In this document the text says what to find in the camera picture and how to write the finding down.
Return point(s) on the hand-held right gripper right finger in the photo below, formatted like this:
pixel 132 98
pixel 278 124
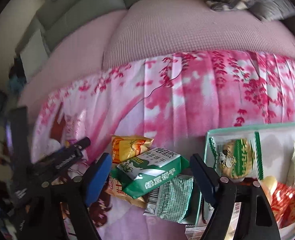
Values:
pixel 202 177

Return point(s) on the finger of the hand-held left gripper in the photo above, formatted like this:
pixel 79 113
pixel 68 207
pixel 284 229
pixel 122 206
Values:
pixel 81 143

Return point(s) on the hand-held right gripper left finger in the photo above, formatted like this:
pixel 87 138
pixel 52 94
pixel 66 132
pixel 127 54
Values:
pixel 97 177

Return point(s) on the clear green round biscuit packet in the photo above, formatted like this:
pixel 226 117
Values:
pixel 235 160

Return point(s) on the green white biscuit packet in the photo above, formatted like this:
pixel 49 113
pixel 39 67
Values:
pixel 157 177

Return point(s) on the pale jelly cup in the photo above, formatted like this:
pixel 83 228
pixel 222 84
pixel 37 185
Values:
pixel 270 183

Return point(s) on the teal cardboard tray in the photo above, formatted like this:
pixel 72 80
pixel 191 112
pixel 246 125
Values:
pixel 275 140

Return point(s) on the red biscuit packet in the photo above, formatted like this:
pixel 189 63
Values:
pixel 287 205

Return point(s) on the silver green snack packet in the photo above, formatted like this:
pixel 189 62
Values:
pixel 175 200

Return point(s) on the white red label packet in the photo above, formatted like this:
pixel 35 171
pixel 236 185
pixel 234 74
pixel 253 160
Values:
pixel 195 232

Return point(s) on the pink printed blanket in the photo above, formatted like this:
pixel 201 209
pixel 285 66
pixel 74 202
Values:
pixel 200 100

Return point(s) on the white cushion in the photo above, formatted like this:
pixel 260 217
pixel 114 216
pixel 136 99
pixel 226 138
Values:
pixel 35 55

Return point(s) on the grey sofa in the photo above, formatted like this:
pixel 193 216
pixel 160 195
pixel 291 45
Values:
pixel 87 5

